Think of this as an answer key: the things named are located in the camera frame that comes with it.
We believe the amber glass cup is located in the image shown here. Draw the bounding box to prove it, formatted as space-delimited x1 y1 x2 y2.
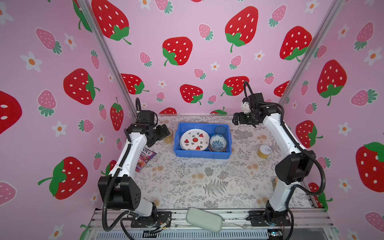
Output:
164 129 174 144

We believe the green glass cup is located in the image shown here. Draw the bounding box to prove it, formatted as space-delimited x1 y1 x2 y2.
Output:
215 125 227 136

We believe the blue white bottom bowl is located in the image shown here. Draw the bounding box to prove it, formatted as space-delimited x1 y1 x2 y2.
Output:
209 134 228 152

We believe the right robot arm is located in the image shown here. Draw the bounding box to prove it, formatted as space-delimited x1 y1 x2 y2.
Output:
232 82 326 240

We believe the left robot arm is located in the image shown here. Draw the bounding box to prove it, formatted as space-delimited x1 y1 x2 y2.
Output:
98 99 171 232

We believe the blue plastic bin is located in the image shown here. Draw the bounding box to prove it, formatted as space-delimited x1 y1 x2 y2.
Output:
174 123 233 160

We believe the purple snack packet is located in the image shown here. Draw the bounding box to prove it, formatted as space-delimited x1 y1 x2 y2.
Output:
136 148 157 173

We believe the yellow can white lid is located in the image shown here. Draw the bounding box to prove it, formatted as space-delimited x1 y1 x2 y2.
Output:
257 144 272 159

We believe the yellow blue sponge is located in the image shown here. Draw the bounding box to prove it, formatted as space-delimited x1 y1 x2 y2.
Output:
272 177 278 190

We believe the grey-green pouch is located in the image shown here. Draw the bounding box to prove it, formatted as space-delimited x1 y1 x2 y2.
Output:
186 208 223 233

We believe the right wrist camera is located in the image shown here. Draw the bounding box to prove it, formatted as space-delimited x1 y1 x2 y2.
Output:
242 101 251 114

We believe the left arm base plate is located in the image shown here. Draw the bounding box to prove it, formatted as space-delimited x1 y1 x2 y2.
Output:
131 211 172 228

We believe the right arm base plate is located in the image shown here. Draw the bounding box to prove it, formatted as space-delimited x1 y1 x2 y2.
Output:
246 209 291 227

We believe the aluminium front rail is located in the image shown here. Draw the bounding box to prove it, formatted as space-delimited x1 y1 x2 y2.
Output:
88 208 335 232

